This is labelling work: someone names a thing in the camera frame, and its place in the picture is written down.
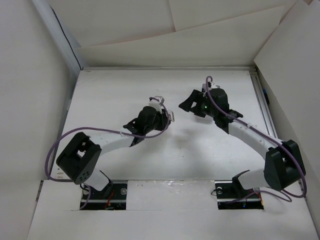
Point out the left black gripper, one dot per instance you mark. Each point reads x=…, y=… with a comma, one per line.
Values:
x=163, y=120

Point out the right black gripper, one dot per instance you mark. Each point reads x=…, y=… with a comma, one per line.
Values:
x=197, y=96

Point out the pink white eraser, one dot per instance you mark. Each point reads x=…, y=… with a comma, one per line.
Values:
x=171, y=116

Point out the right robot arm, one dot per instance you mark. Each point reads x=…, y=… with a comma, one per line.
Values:
x=283, y=164

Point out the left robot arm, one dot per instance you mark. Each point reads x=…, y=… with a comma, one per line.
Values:
x=79, y=158

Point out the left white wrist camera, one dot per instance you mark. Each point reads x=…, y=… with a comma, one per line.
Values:
x=156, y=103

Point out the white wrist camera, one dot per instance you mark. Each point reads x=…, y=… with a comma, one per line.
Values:
x=212, y=85
x=156, y=103

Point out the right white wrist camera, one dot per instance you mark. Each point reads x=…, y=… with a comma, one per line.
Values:
x=212, y=85

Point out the aluminium frame rail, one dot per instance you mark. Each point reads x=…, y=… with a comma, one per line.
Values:
x=262, y=102

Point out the blue object on rail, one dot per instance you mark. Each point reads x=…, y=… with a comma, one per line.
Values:
x=266, y=96

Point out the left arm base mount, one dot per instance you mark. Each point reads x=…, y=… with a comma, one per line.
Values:
x=101, y=193

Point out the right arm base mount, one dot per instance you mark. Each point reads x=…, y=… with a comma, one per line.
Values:
x=231, y=195

